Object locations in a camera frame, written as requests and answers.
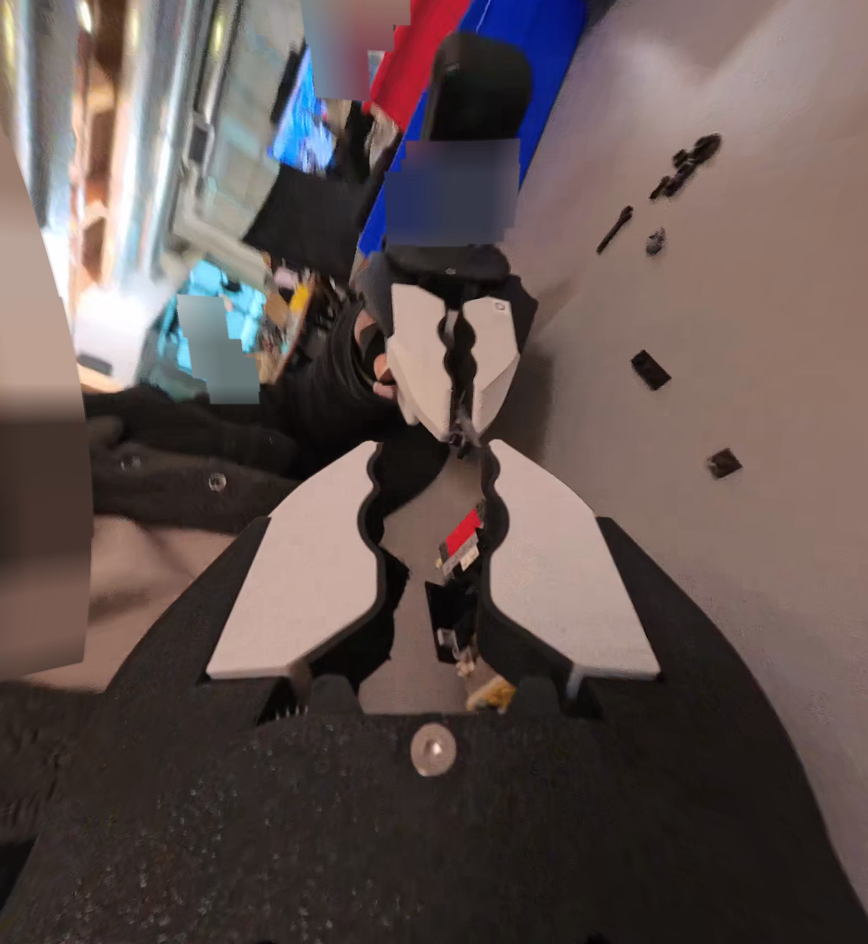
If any person's left hand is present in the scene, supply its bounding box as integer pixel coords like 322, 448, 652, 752
356, 310, 401, 404

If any cluster of black clips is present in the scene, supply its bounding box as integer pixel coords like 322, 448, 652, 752
649, 133, 723, 200

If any black lego plate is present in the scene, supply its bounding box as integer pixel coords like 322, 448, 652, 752
629, 349, 672, 392

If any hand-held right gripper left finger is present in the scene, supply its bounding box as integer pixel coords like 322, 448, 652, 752
204, 441, 411, 712

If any red plastic bin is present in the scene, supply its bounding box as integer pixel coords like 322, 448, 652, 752
370, 0, 473, 112

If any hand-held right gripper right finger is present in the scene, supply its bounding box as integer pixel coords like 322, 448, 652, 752
477, 440, 662, 687

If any person's left forearm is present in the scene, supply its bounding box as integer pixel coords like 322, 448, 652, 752
272, 295, 379, 451

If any partly built brick car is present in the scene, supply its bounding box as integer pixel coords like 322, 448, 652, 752
425, 500, 518, 715

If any long black brick pin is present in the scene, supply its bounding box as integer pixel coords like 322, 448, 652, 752
596, 205, 634, 255

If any large blue plastic bin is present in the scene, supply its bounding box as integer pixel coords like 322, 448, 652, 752
356, 0, 590, 255

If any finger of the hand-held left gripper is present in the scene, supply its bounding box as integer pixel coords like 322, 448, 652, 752
388, 284, 457, 438
458, 297, 521, 439

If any person's dark cardigan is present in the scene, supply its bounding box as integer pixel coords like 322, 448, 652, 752
84, 383, 310, 532

